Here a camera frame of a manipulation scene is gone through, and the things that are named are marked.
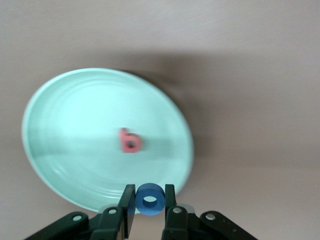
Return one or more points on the blue letter o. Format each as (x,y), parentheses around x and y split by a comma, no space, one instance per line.
(141,207)

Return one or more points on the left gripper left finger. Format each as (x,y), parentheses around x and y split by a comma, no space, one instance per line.
(125,215)

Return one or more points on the pink letter b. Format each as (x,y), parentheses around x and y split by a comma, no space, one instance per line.
(131,145)

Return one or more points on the green plate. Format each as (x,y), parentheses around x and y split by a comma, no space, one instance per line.
(82,130)

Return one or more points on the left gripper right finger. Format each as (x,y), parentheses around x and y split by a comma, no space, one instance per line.
(172,215)

